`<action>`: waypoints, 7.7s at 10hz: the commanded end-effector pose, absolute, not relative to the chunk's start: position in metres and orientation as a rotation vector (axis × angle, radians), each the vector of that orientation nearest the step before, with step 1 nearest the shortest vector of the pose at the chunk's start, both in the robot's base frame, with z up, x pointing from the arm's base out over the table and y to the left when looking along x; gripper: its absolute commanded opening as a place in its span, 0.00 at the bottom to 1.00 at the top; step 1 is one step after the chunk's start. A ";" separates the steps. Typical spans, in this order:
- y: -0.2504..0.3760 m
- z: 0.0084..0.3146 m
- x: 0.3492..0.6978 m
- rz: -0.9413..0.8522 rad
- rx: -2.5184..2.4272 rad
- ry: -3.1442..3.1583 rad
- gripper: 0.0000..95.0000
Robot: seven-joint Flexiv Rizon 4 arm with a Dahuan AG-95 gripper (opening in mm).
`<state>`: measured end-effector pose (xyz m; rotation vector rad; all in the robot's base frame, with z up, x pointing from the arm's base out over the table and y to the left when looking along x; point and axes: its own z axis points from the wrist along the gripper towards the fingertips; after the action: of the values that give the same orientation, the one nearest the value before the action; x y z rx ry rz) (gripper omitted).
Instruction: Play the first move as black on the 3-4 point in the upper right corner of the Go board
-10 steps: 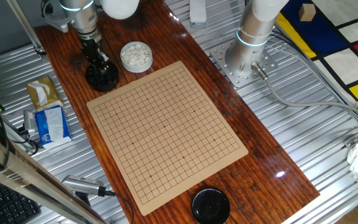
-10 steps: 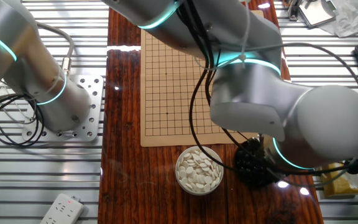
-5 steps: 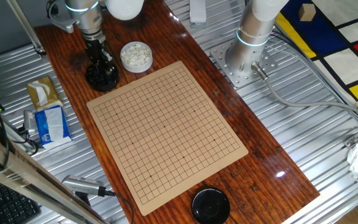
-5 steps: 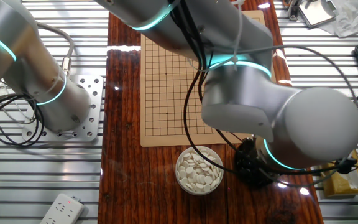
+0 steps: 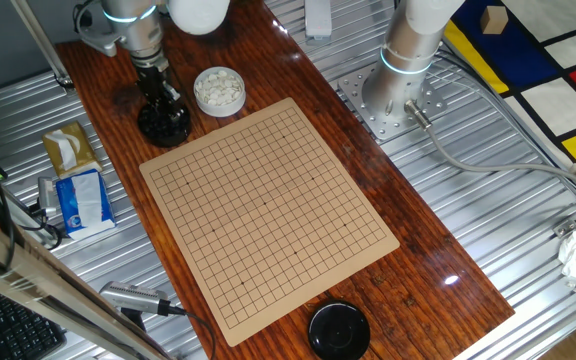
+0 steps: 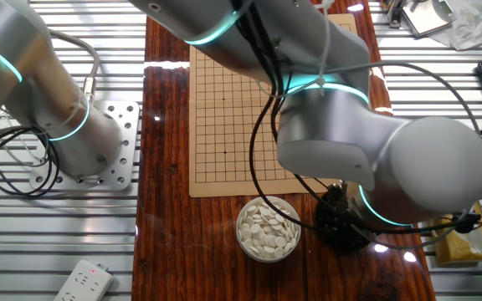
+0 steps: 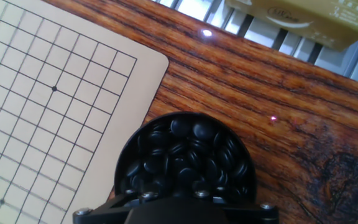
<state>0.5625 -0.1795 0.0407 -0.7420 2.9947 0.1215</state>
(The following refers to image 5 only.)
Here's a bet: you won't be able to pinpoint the wooden cube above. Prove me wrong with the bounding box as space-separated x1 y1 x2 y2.
479 5 510 36

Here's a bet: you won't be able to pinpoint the blue tissue pack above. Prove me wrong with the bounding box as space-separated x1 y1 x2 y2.
55 168 117 241

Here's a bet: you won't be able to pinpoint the gold tissue pack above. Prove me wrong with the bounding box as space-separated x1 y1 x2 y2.
41 120 103 179

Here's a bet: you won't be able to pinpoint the black bowl of black stones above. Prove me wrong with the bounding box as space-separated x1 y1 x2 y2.
136 99 193 149

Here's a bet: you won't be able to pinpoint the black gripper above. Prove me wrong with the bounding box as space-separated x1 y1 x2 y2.
135 59 187 126

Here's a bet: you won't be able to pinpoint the colourful block pattern mat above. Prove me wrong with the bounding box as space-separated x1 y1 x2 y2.
442 0 576 166

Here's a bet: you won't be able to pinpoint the white bowl of white stones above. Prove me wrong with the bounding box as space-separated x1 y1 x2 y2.
192 66 247 119

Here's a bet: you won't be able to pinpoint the gray robot base cable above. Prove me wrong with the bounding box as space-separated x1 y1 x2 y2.
404 98 576 201

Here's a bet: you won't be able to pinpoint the white gray adapter box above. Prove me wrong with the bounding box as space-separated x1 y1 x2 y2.
36 176 60 217

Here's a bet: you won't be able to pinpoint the black adapter cable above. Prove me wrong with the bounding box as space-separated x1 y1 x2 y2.
17 202 65 251

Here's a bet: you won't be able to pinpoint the gray stand pole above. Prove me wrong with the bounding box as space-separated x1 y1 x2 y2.
10 0 75 92

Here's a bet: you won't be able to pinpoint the white power strip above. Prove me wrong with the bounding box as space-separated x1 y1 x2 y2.
303 0 333 41

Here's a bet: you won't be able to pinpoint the black bowl lid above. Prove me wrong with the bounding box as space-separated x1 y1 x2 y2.
307 298 372 360

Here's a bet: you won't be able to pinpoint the aluminium frame bar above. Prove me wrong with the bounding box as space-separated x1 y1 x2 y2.
0 202 177 360

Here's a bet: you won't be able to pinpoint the silver camera on stand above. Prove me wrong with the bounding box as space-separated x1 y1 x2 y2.
98 280 173 331

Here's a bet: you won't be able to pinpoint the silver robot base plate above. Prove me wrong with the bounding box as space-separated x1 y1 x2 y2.
337 62 448 141

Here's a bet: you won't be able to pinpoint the black keyboard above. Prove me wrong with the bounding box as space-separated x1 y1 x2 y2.
0 287 68 360

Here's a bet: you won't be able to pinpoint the beige go board mat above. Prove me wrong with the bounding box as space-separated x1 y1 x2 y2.
138 97 401 348

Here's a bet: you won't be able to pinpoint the black camera cable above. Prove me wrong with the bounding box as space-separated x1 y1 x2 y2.
167 303 218 360

